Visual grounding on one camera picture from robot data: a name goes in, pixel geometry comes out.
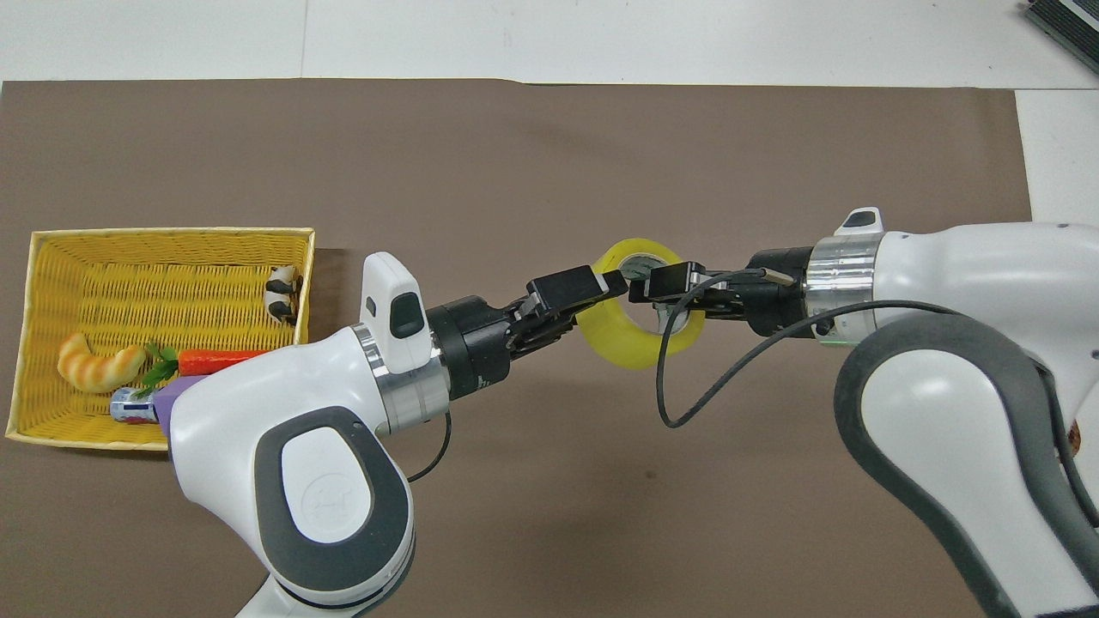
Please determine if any yellow tape roll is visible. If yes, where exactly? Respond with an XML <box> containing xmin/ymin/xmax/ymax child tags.
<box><xmin>573</xmin><ymin>237</ymin><xmax>707</xmax><ymax>371</ymax></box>

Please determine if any black cable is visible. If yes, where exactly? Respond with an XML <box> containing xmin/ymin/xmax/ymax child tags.
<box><xmin>404</xmin><ymin>409</ymin><xmax>454</xmax><ymax>484</ymax></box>
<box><xmin>655</xmin><ymin>267</ymin><xmax>967</xmax><ymax>429</ymax></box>

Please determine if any black and white cow figurine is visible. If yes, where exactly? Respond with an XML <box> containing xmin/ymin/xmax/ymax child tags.
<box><xmin>263</xmin><ymin>264</ymin><xmax>302</xmax><ymax>326</ymax></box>

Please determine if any yellow wicker basket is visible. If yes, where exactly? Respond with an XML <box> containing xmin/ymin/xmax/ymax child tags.
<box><xmin>4</xmin><ymin>227</ymin><xmax>316</xmax><ymax>452</ymax></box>

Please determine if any black stand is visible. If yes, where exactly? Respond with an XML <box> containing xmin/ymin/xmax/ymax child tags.
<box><xmin>1023</xmin><ymin>0</ymin><xmax>1099</xmax><ymax>52</ymax></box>

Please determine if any toy carrot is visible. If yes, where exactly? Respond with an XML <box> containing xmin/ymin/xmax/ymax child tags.
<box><xmin>141</xmin><ymin>342</ymin><xmax>272</xmax><ymax>388</ymax></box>

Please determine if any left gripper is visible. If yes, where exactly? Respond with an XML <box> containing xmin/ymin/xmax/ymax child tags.
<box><xmin>426</xmin><ymin>265</ymin><xmax>630</xmax><ymax>402</ymax></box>

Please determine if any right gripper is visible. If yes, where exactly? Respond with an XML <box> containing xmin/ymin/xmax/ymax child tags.
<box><xmin>628</xmin><ymin>246</ymin><xmax>815</xmax><ymax>339</ymax></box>

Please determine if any toy croissant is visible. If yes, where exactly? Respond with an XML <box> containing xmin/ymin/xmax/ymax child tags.
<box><xmin>57</xmin><ymin>332</ymin><xmax>149</xmax><ymax>395</ymax></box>

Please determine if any purple block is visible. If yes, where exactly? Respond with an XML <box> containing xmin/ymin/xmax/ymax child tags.
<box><xmin>152</xmin><ymin>374</ymin><xmax>210</xmax><ymax>465</ymax></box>

